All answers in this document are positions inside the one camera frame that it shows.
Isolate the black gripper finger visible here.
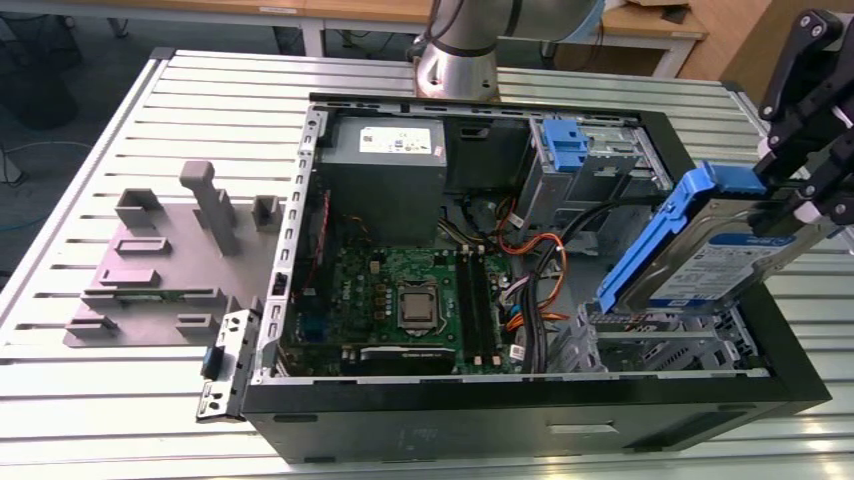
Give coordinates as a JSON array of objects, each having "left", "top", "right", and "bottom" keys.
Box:
[
  {"left": 752, "top": 8, "right": 848, "bottom": 236},
  {"left": 797, "top": 89, "right": 854, "bottom": 236}
]

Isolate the hard disk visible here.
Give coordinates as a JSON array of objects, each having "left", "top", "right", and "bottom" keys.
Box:
[{"left": 596, "top": 160, "right": 806, "bottom": 317}]

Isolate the metal disk bay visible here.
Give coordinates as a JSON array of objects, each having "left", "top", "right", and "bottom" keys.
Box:
[{"left": 577, "top": 299, "right": 762, "bottom": 374}]

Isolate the wooden cabinet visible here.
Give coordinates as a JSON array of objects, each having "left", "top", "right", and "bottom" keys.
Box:
[{"left": 680, "top": 0, "right": 854, "bottom": 146}]

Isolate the wooden desk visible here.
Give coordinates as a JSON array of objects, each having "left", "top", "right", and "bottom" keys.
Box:
[{"left": 113, "top": 0, "right": 709, "bottom": 79}]

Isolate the metal optical drive cage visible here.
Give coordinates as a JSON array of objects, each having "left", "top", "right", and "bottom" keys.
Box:
[{"left": 517, "top": 117, "right": 676, "bottom": 236}]

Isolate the blue plastic drive latch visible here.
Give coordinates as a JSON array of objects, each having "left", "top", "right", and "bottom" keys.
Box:
[{"left": 541, "top": 118, "right": 590, "bottom": 172}]

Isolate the black RAM slot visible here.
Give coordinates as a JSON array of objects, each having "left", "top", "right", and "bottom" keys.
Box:
[
  {"left": 454, "top": 243, "right": 486, "bottom": 366},
  {"left": 473, "top": 243, "right": 504, "bottom": 366}
]

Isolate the CPU socket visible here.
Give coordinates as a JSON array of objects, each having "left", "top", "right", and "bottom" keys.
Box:
[{"left": 394, "top": 280, "right": 444, "bottom": 337}]

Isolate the grey power supply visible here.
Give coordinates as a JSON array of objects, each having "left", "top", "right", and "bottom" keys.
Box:
[{"left": 313, "top": 115, "right": 450, "bottom": 247}]

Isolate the silver CPU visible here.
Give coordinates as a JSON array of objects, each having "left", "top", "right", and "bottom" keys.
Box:
[{"left": 399, "top": 292, "right": 437, "bottom": 321}]

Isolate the green motherboard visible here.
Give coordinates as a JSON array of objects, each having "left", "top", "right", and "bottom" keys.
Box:
[{"left": 293, "top": 244, "right": 529, "bottom": 376}]

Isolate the black graphics card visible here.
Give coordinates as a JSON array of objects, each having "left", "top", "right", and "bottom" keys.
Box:
[{"left": 339, "top": 344, "right": 460, "bottom": 377}]

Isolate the black PC case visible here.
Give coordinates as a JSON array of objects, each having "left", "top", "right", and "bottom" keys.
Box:
[{"left": 241, "top": 91, "right": 834, "bottom": 464}]

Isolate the grey parts rack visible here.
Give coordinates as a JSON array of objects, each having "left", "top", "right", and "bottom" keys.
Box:
[{"left": 62, "top": 160, "right": 295, "bottom": 350}]

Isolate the green RAM stick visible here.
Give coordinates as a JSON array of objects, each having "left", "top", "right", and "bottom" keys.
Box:
[{"left": 113, "top": 293, "right": 186, "bottom": 305}]

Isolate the black office chair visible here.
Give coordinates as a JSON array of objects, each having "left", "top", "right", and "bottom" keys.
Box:
[{"left": 0, "top": 9, "right": 86, "bottom": 131}]

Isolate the orange wire bundle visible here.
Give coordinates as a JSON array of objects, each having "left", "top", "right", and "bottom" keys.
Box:
[{"left": 497, "top": 232, "right": 573, "bottom": 331}]

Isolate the black cable bundle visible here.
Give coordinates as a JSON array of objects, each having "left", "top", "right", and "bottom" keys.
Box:
[{"left": 520, "top": 197, "right": 669, "bottom": 374}]

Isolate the metal expansion slot bracket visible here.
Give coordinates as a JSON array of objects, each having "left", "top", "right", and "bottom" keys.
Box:
[{"left": 195, "top": 308, "right": 263, "bottom": 424}]

